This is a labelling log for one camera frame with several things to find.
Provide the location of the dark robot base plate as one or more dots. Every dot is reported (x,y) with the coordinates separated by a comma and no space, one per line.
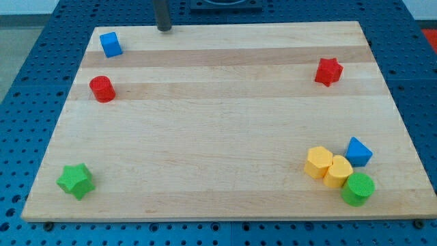
(203,5)

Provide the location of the grey cylindrical pointer rod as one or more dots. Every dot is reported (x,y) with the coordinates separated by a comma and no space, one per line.
(162,15)

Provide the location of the yellow heart block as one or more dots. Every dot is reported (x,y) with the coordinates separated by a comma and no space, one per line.
(338,172)

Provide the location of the blue cube block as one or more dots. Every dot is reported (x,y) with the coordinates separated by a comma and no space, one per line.
(110,44)

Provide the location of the green cylinder block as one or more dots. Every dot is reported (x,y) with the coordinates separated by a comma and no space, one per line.
(358,188)

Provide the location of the yellow hexagon block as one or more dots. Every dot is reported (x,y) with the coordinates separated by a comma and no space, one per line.
(318,160)

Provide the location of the blue triangle block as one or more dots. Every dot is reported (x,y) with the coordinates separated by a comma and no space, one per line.
(357,153)

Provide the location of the red cylinder block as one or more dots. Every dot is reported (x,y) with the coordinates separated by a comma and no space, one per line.
(102,89)

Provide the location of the wooden board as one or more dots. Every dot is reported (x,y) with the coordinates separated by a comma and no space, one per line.
(214,122)

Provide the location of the red star block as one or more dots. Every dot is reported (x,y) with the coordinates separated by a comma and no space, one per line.
(328,72)

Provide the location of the green star block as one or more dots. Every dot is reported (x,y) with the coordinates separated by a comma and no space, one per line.
(76,180)

